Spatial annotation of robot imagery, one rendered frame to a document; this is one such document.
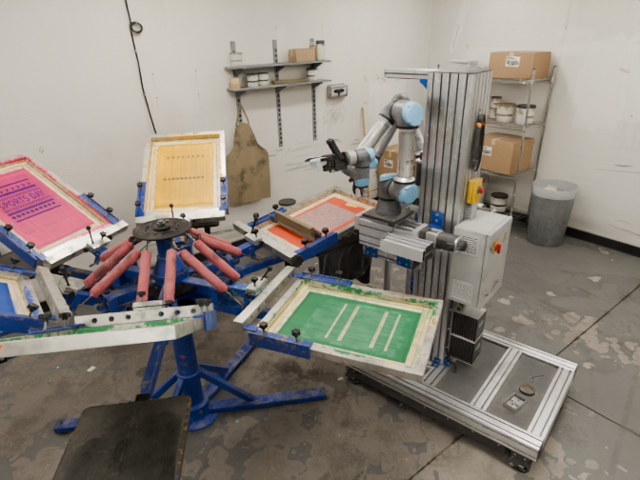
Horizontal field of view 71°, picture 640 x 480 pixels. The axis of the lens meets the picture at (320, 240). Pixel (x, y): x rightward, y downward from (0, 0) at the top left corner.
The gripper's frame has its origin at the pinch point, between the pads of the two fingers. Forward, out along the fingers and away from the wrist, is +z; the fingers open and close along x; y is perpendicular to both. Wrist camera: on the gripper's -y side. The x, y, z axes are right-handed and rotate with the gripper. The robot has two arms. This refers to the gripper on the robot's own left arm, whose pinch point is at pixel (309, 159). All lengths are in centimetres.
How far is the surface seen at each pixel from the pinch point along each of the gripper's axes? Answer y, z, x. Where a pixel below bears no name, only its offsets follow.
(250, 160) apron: 31, -52, 272
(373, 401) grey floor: 167, -39, 20
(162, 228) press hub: 30, 68, 44
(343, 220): 52, -48, 61
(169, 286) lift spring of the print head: 51, 72, 14
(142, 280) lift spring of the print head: 48, 83, 21
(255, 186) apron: 60, -55, 275
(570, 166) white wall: 70, -377, 136
